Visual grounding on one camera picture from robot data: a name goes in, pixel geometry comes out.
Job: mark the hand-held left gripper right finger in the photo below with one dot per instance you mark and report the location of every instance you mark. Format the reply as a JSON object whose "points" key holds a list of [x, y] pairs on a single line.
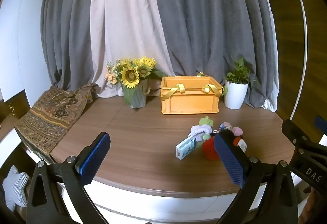
{"points": [[230, 160]]}

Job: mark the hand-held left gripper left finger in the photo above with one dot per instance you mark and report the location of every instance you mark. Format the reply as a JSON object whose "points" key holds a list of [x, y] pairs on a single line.
{"points": [[94, 160]]}

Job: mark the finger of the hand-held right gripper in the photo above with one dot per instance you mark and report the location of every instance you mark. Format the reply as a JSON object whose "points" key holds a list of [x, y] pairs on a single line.
{"points": [[293, 130], [321, 123]]}

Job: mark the pink egg-shaped sponge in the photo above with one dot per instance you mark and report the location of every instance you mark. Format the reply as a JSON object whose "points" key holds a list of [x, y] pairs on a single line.
{"points": [[238, 131]]}

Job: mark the orange plastic crate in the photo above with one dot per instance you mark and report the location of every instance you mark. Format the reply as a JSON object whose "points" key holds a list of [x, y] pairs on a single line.
{"points": [[189, 103]]}

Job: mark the red plush ball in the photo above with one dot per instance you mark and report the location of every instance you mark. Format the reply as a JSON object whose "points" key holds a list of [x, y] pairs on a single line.
{"points": [[210, 149]]}

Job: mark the small colourful plush toy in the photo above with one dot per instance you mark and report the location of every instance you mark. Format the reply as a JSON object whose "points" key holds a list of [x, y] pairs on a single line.
{"points": [[225, 126]]}

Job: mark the purple white knitted toy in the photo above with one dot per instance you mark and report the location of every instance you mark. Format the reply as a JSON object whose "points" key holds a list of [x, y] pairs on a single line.
{"points": [[200, 130]]}

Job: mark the green plush toy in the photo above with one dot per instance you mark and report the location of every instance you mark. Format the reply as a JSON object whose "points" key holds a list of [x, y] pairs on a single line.
{"points": [[205, 121]]}

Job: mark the blue green tissue packet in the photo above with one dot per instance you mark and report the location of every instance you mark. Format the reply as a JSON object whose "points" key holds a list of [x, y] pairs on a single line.
{"points": [[185, 148]]}

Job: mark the brown patterned cloth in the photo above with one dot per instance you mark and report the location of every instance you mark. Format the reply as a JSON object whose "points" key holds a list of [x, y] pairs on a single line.
{"points": [[51, 114]]}

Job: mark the green plant in white pot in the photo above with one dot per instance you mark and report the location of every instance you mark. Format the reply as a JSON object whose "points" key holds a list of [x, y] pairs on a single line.
{"points": [[236, 96]]}

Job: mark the grey flower vase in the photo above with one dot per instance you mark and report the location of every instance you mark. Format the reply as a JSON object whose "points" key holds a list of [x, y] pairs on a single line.
{"points": [[138, 97]]}

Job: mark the striped star pillow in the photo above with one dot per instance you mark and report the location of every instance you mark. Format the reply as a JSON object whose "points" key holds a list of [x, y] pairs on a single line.
{"points": [[15, 185]]}

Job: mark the sunflower bouquet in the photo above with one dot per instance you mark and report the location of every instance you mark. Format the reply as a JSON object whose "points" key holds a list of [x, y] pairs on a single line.
{"points": [[131, 73]]}

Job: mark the grey curtain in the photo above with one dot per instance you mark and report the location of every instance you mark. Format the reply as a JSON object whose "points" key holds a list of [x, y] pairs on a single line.
{"points": [[204, 22]]}

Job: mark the pale pink curtain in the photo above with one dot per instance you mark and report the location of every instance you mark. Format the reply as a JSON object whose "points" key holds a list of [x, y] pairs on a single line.
{"points": [[122, 22]]}

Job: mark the white cabinet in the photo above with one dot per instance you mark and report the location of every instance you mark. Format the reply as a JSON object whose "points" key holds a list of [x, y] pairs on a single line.
{"points": [[18, 34]]}

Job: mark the white curved rail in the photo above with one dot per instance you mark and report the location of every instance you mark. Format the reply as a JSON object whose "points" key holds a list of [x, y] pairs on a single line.
{"points": [[304, 22]]}

